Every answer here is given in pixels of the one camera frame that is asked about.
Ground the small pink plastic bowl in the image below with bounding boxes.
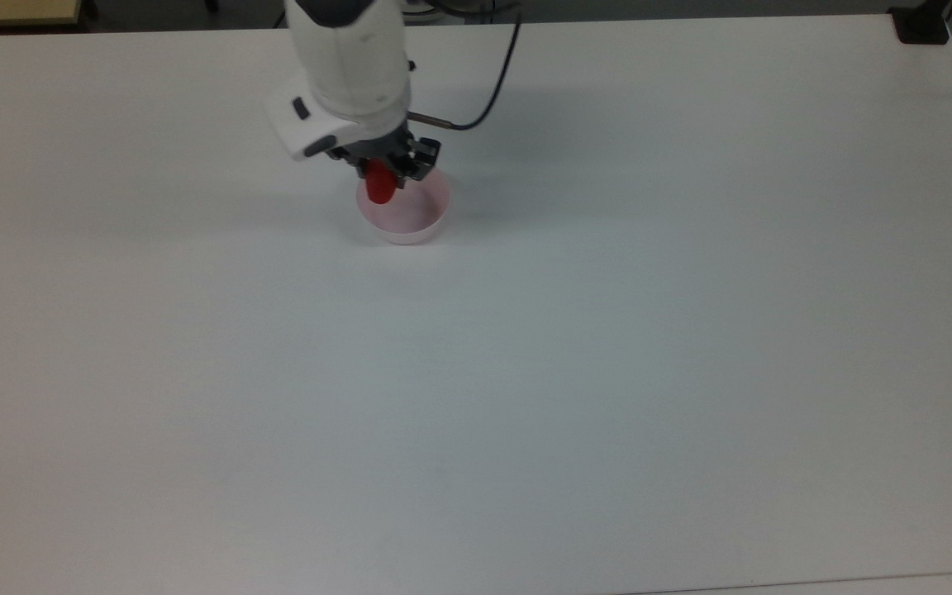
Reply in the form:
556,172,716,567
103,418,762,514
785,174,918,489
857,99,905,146
356,169,451,246

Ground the beige wooden desk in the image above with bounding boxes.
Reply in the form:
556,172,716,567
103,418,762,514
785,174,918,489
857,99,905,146
0,0,85,31

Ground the black clamp block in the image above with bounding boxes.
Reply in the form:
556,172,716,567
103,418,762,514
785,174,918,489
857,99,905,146
888,3,952,46

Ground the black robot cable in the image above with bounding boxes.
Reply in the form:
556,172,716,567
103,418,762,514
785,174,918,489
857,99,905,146
406,0,523,132

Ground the red cylindrical object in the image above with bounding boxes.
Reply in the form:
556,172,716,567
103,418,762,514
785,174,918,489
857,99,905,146
365,161,399,206

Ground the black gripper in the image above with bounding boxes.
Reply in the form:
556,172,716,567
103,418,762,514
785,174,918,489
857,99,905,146
328,124,444,190

